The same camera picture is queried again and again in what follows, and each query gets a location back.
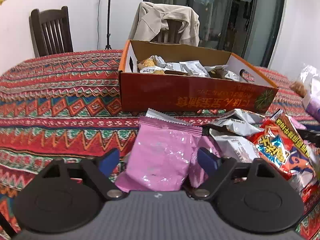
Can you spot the sliding glass door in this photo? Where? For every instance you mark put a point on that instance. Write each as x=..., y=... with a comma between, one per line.
x=225, y=17

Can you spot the pink snack packet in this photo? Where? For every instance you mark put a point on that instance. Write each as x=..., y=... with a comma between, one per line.
x=297, y=124
x=195, y=178
x=160, y=155

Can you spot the bread in clear bag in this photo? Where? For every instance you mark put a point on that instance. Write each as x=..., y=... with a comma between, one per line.
x=298, y=87

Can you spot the red snack packet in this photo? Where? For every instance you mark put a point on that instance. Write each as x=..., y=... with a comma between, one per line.
x=280, y=142
x=303, y=192

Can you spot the red cardboard box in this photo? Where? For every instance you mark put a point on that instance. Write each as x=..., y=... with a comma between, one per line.
x=162, y=92

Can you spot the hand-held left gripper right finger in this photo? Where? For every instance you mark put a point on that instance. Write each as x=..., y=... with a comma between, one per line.
x=208, y=161

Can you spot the studio light on stand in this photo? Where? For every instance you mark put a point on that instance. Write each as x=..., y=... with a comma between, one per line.
x=109, y=17

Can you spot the dark wooden chair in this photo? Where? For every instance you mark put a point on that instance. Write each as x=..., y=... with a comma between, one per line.
x=173, y=32
x=50, y=30

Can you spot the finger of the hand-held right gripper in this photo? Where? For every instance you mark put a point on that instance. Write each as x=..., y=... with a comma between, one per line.
x=310, y=137

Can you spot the pile of silver packets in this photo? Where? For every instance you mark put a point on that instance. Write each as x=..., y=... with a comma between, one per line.
x=193, y=68

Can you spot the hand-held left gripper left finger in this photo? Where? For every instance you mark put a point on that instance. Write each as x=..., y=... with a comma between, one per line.
x=109, y=161

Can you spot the red patterned tablecloth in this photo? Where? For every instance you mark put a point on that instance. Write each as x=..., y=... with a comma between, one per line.
x=62, y=100

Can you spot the cookie packet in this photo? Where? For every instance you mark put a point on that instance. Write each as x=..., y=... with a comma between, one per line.
x=148, y=62
x=152, y=71

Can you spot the purple tissue pack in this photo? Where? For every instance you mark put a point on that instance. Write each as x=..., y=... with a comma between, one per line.
x=312, y=107

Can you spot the beige jacket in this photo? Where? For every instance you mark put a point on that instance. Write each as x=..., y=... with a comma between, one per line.
x=150, y=20

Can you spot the clear plastic bag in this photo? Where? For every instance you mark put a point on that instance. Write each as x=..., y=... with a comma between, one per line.
x=310, y=75

